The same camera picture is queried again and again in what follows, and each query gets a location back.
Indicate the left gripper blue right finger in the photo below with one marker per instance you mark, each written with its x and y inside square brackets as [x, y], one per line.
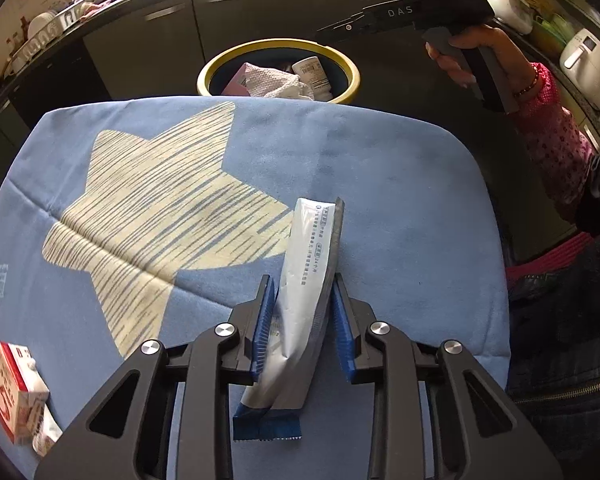
[346, 329]

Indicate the silver blue foil wrapper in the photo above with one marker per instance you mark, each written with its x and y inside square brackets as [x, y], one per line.
[270, 408]

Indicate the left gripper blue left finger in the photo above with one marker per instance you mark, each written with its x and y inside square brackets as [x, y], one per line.
[258, 327]

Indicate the pink patterned sleeve forearm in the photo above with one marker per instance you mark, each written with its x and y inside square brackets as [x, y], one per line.
[553, 141]

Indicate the blue patterned tablecloth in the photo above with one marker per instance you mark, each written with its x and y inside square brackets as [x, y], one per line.
[125, 221]

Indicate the white paper towel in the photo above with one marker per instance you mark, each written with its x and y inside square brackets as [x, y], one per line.
[269, 83]

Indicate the red white milk carton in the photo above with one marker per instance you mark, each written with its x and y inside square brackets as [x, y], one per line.
[22, 388]

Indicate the crumpled white snack wrapper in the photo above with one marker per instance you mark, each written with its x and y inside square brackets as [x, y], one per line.
[45, 431]

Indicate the white dish rack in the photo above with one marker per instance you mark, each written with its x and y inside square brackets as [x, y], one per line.
[43, 30]

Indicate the person's right hand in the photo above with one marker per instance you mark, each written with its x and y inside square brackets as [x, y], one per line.
[523, 80]

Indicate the white air fryer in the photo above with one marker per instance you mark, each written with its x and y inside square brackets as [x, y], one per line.
[580, 62]

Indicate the green kitchen base cabinets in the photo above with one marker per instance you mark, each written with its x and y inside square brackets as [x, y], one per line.
[137, 48]

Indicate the white Q10 supplement bottle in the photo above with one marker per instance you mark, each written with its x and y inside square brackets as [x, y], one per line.
[311, 72]

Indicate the maroon cardboard box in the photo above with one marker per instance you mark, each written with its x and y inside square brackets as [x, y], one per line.
[237, 85]

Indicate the yellow rimmed trash bin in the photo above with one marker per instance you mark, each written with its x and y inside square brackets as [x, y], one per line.
[279, 53]

